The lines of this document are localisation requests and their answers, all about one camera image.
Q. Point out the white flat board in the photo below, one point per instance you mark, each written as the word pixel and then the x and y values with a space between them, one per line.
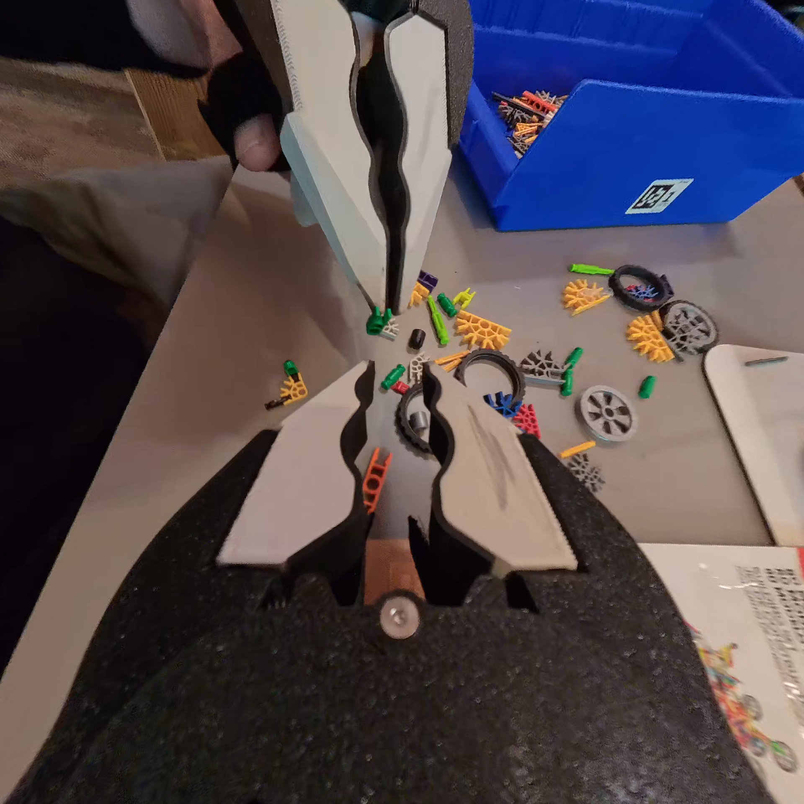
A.
pixel 766 427

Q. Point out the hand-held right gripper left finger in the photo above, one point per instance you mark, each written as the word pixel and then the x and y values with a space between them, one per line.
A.
pixel 295 496

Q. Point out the small light grey connector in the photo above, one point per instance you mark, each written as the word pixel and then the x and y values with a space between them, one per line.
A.
pixel 419 367

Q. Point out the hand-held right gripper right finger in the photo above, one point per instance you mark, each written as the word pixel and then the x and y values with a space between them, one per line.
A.
pixel 502 496

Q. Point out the black tyre with grey hub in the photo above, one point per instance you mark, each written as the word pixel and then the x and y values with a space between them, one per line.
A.
pixel 715 326

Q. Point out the lime clip connector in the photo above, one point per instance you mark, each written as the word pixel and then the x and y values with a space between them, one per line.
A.
pixel 463 298

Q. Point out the yellow rod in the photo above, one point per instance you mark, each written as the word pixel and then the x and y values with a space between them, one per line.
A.
pixel 578 450
pixel 452 357
pixel 451 365

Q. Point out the silver spacer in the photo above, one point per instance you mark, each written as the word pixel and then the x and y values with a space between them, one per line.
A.
pixel 418 422

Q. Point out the short dark green rod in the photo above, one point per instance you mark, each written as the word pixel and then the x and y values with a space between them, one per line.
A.
pixel 566 382
pixel 447 304
pixel 573 357
pixel 393 377
pixel 647 387

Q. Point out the orange connector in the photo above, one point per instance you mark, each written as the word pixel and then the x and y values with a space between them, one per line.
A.
pixel 367 490

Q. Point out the thin black rod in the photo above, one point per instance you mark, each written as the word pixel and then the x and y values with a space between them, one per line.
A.
pixel 766 361

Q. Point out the lime green rod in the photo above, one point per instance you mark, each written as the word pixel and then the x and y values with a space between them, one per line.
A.
pixel 590 269
pixel 438 320

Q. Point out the person's grey trousers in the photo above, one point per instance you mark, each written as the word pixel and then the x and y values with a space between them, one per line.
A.
pixel 125 207

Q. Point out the light grey fan connector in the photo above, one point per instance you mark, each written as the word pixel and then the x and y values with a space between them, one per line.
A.
pixel 390 331

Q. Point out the small yellow connector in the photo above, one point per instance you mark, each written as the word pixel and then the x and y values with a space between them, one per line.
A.
pixel 294 389

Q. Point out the black rubber tyre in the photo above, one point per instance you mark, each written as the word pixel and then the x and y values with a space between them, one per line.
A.
pixel 490 355
pixel 405 427
pixel 628 269

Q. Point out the person's left forearm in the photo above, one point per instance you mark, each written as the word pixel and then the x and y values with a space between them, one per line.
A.
pixel 63 31

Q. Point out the heap of mixed toy pieces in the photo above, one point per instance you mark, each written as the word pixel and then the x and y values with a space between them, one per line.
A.
pixel 527 119

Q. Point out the grey wheel hub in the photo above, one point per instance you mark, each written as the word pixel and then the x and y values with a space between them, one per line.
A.
pixel 608 413

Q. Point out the printed toy packaging bag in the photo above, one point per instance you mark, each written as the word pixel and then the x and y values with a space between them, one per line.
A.
pixel 722 597

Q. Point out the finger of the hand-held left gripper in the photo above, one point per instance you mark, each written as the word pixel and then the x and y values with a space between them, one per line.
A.
pixel 326 125
pixel 427 125

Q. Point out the small blue connector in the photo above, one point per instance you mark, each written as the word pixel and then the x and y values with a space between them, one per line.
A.
pixel 640 292

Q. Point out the dark grey fan connector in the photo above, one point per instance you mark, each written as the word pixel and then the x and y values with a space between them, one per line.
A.
pixel 540 365

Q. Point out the yellow fan connector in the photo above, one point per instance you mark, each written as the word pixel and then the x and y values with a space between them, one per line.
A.
pixel 647 336
pixel 581 295
pixel 419 295
pixel 480 330

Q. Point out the purple connector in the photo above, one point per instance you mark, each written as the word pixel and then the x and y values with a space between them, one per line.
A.
pixel 428 281

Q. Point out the red fan connector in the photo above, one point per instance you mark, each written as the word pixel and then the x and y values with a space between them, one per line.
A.
pixel 527 421

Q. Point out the person's left hand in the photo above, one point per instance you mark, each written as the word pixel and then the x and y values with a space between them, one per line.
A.
pixel 257 147

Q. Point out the black spacer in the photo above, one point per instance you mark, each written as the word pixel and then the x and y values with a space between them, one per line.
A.
pixel 417 339

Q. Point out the blue plastic bin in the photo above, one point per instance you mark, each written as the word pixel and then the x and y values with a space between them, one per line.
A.
pixel 628 157

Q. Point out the dark grey snowflake connector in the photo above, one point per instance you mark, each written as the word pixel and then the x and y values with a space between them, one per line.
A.
pixel 585 472

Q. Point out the person's black top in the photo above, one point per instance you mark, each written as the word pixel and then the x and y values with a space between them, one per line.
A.
pixel 50 439

